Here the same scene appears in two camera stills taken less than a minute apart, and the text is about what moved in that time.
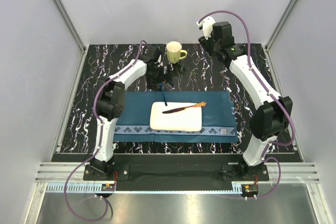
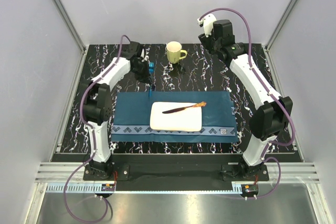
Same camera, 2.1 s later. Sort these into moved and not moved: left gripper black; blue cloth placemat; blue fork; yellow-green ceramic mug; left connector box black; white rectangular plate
Moved: left gripper black; blue fork
Not moved: left connector box black; blue cloth placemat; white rectangular plate; yellow-green ceramic mug
